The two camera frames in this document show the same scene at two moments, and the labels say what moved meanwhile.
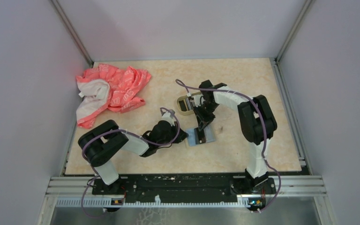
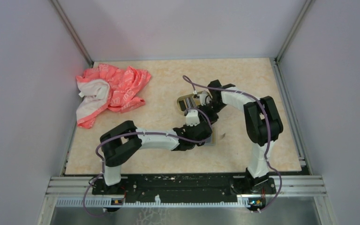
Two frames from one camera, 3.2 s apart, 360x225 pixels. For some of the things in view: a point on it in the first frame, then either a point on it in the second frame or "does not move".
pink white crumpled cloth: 104,86 does not move
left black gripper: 182,134 → 189,126
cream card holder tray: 185,104 does not move
